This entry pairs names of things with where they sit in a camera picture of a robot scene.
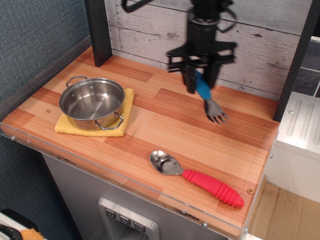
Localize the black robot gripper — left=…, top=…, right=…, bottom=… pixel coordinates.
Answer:
left=166, top=18, right=237, bottom=94

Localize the blue handled metal fork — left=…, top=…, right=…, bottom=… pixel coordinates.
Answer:
left=195, top=70, right=230, bottom=125

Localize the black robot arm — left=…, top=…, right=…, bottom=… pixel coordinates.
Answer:
left=166, top=0, right=237, bottom=94

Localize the small stainless steel pot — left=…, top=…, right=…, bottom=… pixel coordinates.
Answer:
left=59, top=76, right=125, bottom=131

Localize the white toy sink drainboard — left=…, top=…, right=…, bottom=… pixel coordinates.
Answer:
left=264, top=92, right=320, bottom=202

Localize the yellow folded cloth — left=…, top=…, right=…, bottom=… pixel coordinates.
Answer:
left=54, top=88, right=135, bottom=137

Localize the grey toy fridge cabinet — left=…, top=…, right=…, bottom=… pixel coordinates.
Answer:
left=43, top=154, right=225, bottom=240

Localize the silver dispenser panel with buttons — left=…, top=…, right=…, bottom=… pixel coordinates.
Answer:
left=98, top=197, right=160, bottom=240

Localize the clear acrylic edge guard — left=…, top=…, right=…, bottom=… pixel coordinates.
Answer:
left=1, top=121, right=249, bottom=240

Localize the orange and black object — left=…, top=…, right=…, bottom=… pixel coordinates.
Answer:
left=0, top=209, right=46, bottom=240

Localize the black right upright post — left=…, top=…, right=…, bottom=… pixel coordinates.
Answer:
left=273, top=0, right=320, bottom=122

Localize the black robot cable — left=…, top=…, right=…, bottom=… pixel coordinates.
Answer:
left=121, top=0, right=156, bottom=14

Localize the red handled metal spoon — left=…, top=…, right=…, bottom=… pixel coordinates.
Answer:
left=149, top=150, right=245, bottom=208

